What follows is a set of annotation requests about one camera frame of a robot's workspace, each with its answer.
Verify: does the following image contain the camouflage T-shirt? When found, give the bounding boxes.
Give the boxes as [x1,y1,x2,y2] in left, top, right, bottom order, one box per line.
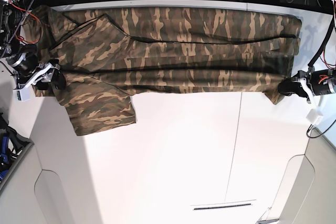
[23,6,302,136]

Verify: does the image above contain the robot arm with red wires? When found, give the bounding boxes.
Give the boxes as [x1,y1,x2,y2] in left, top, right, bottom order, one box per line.
[1,0,38,77]

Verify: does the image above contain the blue and black equipment pile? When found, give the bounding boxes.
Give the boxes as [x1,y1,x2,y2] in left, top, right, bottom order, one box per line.
[1,113,31,182]

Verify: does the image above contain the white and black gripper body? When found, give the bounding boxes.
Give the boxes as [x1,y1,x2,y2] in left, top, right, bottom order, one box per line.
[291,70,318,108]
[15,61,61,89]

